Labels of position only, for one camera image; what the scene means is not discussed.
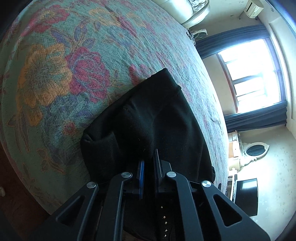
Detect black pants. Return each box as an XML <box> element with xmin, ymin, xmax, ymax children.
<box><xmin>80</xmin><ymin>69</ymin><xmax>215</xmax><ymax>184</ymax></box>

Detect white dresser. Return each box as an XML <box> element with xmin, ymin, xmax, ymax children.
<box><xmin>227</xmin><ymin>131</ymin><xmax>242</xmax><ymax>200</ymax></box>

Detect black flat monitor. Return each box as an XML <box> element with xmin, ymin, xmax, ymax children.
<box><xmin>235</xmin><ymin>178</ymin><xmax>258</xmax><ymax>216</ymax></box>

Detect white oval vanity mirror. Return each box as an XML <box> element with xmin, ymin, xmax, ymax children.
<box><xmin>240</xmin><ymin>141</ymin><xmax>269</xmax><ymax>167</ymax></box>

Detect dark blue lower curtain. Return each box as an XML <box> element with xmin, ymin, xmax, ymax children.
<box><xmin>224</xmin><ymin>101</ymin><xmax>287</xmax><ymax>133</ymax></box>

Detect dark blue curtain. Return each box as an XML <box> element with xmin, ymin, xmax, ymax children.
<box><xmin>224</xmin><ymin>101</ymin><xmax>287</xmax><ymax>133</ymax></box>
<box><xmin>196</xmin><ymin>24</ymin><xmax>270</xmax><ymax>59</ymax></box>

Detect dark blue upper curtain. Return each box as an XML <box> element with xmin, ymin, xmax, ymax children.
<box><xmin>196</xmin><ymin>24</ymin><xmax>270</xmax><ymax>59</ymax></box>

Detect white desk fan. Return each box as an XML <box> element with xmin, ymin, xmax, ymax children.
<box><xmin>191</xmin><ymin>29</ymin><xmax>208</xmax><ymax>41</ymax></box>

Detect floral green bedspread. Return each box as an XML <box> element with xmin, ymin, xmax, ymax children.
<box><xmin>1</xmin><ymin>1</ymin><xmax>228</xmax><ymax>213</ymax></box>

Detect cream tufted leather headboard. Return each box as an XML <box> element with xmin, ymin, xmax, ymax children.
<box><xmin>153</xmin><ymin>0</ymin><xmax>210</xmax><ymax>29</ymax></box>

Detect bright window with frame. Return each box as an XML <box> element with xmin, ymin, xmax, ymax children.
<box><xmin>217</xmin><ymin>37</ymin><xmax>286</xmax><ymax>113</ymax></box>

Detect white wall air conditioner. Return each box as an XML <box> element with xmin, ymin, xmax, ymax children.
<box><xmin>243</xmin><ymin>0</ymin><xmax>264</xmax><ymax>19</ymax></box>

